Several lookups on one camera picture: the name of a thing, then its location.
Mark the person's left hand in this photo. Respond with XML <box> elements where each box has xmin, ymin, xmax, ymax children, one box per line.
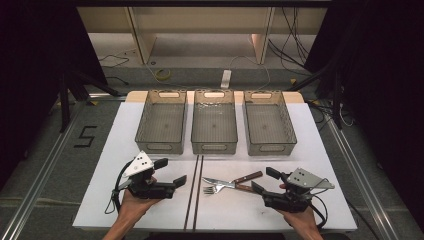
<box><xmin>118</xmin><ymin>190</ymin><xmax>161</xmax><ymax>218</ymax></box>

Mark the clear grey plastic basket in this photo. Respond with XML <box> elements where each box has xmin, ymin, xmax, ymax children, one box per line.
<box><xmin>242</xmin><ymin>89</ymin><xmax>298</xmax><ymax>157</ymax></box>
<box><xmin>190</xmin><ymin>89</ymin><xmax>239</xmax><ymax>155</ymax></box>
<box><xmin>134</xmin><ymin>89</ymin><xmax>188</xmax><ymax>155</ymax></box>

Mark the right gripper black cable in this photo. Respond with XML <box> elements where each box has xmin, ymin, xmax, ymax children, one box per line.
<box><xmin>309</xmin><ymin>194</ymin><xmax>330</xmax><ymax>230</ymax></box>

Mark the black curtain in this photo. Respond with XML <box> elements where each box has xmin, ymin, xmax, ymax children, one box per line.
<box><xmin>304</xmin><ymin>0</ymin><xmax>424</xmax><ymax>233</ymax></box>
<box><xmin>0</xmin><ymin>0</ymin><xmax>108</xmax><ymax>189</ymax></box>

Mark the thin black floor cable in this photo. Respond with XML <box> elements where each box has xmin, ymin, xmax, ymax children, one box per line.
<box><xmin>98</xmin><ymin>53</ymin><xmax>130</xmax><ymax>68</ymax></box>

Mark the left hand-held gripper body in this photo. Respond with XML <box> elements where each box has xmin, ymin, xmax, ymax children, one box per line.
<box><xmin>117</xmin><ymin>150</ymin><xmax>177</xmax><ymax>200</ymax></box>

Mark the dark wooden chopstick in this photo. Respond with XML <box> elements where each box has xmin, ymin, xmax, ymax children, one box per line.
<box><xmin>183</xmin><ymin>154</ymin><xmax>200</xmax><ymax>231</ymax></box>
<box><xmin>192</xmin><ymin>154</ymin><xmax>204</xmax><ymax>231</ymax></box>

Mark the yellow tape roll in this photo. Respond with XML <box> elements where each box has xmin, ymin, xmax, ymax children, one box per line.
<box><xmin>155</xmin><ymin>68</ymin><xmax>172</xmax><ymax>81</ymax></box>

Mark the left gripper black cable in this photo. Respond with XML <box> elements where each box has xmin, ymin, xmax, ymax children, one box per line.
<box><xmin>104</xmin><ymin>159</ymin><xmax>135</xmax><ymax>215</ymax></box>

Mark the metal floor rail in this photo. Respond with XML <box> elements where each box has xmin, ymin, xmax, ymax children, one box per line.
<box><xmin>324</xmin><ymin>116</ymin><xmax>401</xmax><ymax>240</ymax></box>
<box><xmin>0</xmin><ymin>99</ymin><xmax>90</xmax><ymax>240</ymax></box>

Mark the black tripod stand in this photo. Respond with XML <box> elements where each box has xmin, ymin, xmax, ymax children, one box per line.
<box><xmin>287</xmin><ymin>59</ymin><xmax>345</xmax><ymax>130</ymax></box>
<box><xmin>58</xmin><ymin>70</ymin><xmax>122</xmax><ymax>133</ymax></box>

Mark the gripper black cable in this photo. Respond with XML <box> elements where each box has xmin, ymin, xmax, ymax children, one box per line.
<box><xmin>104</xmin><ymin>159</ymin><xmax>135</xmax><ymax>215</ymax></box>
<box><xmin>309</xmin><ymin>194</ymin><xmax>330</xmax><ymax>230</ymax></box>

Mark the black cable bundle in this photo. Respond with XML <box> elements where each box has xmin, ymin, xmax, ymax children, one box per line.
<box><xmin>267</xmin><ymin>6</ymin><xmax>313</xmax><ymax>77</ymax></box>

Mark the white power strip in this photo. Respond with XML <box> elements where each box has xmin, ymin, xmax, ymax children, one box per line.
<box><xmin>220</xmin><ymin>69</ymin><xmax>232</xmax><ymax>90</ymax></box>

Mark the beige open shelf unit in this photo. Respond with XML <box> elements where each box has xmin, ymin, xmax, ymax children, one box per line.
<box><xmin>76</xmin><ymin>6</ymin><xmax>329</xmax><ymax>66</ymax></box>

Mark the wooden handled fork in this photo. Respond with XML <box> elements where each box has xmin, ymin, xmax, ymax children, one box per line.
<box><xmin>203</xmin><ymin>182</ymin><xmax>259</xmax><ymax>196</ymax></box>

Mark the white cable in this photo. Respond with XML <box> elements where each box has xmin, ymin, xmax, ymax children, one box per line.
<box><xmin>228</xmin><ymin>54</ymin><xmax>272</xmax><ymax>91</ymax></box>

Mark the person's right hand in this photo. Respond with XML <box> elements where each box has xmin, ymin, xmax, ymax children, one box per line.
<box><xmin>278</xmin><ymin>207</ymin><xmax>320</xmax><ymax>232</ymax></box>

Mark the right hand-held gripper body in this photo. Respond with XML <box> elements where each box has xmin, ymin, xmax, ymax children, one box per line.
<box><xmin>262</xmin><ymin>167</ymin><xmax>336</xmax><ymax>213</ymax></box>

